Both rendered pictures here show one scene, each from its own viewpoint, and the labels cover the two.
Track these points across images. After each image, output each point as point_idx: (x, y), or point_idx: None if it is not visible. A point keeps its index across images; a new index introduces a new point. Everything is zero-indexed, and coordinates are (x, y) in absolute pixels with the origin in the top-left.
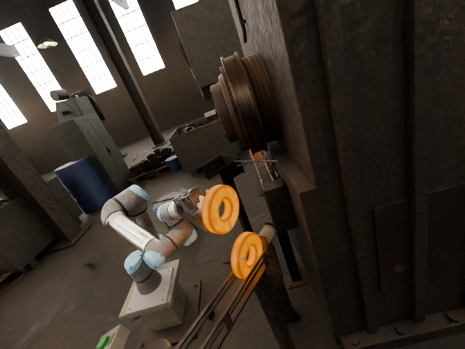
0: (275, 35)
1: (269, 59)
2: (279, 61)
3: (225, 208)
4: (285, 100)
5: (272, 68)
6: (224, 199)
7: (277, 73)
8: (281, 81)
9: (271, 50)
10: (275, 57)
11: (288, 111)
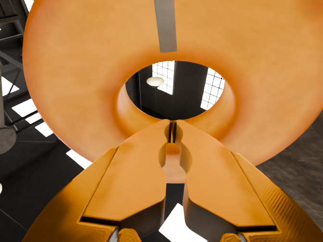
0: None
1: (317, 202)
2: (265, 169)
3: (229, 87)
4: (304, 147)
5: (316, 191)
6: (186, 119)
7: (293, 174)
8: (283, 161)
9: (284, 190)
10: (274, 179)
11: (306, 132)
